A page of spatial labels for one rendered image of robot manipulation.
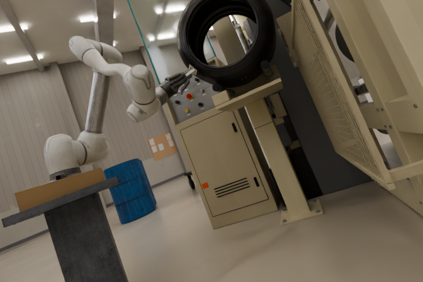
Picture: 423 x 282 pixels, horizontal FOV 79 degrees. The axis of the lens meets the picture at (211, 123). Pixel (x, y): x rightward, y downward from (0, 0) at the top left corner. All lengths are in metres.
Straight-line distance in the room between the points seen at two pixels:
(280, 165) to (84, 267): 1.23
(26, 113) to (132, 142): 4.34
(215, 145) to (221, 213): 0.54
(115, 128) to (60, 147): 10.80
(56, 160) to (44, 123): 11.11
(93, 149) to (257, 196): 1.20
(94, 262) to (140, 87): 0.94
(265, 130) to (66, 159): 1.19
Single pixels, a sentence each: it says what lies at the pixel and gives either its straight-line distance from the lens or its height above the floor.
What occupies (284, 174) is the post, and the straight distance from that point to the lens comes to 1.75.
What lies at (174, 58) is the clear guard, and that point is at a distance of 2.25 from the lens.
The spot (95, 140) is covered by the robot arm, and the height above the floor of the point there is 0.91.
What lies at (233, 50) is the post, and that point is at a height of 1.17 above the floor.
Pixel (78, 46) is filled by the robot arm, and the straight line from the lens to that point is 1.61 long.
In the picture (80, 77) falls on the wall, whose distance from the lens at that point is 13.20.
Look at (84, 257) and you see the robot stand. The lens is 1.59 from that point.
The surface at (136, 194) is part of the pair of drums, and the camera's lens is 4.58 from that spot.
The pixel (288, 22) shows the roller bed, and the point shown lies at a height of 1.14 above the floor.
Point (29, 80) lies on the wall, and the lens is 13.43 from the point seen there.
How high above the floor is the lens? 0.59
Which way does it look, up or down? 6 degrees up
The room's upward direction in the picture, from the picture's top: 22 degrees counter-clockwise
